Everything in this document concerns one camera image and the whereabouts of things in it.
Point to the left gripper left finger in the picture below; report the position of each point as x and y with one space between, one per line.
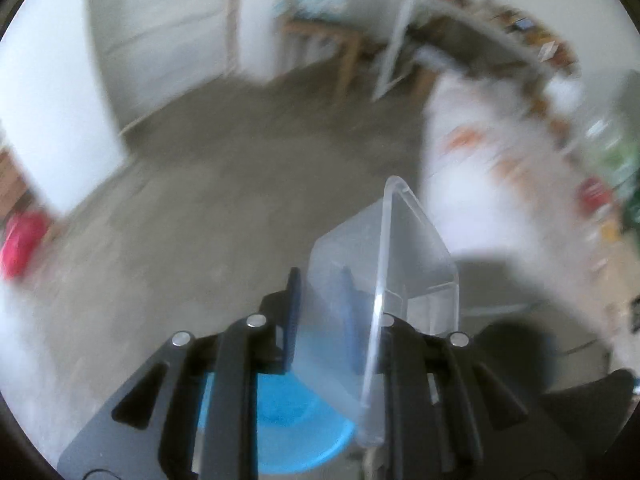
190 410

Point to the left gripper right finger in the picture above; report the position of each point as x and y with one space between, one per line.
455 406

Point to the clear plastic container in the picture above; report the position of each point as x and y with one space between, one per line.
387 259

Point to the red drink can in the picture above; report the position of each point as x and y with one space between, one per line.
592 195

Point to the green plastic bottle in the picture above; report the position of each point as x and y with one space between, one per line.
620 164

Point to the blue trash basket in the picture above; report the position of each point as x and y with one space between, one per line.
296 430

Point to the floral tablecloth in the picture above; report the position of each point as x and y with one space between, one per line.
506 202

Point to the red bag on floor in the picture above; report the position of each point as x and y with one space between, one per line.
25 232

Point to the white metal desk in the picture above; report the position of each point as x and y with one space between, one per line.
482 38

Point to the wooden chair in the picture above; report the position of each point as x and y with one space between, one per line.
348 38

